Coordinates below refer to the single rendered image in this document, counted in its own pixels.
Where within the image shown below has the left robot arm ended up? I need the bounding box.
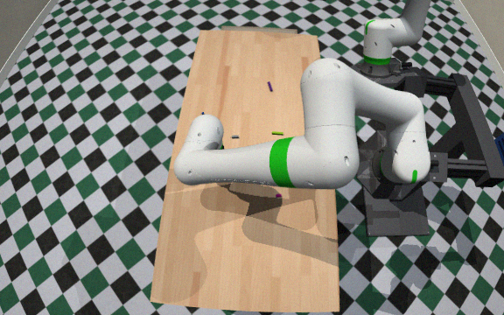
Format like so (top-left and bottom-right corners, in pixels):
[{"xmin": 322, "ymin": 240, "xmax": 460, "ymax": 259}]
[{"xmin": 173, "ymin": 58, "xmax": 439, "ymax": 189}]

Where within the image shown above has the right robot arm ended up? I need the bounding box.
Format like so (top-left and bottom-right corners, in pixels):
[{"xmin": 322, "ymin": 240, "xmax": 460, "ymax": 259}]
[{"xmin": 360, "ymin": 0, "xmax": 431, "ymax": 79}]

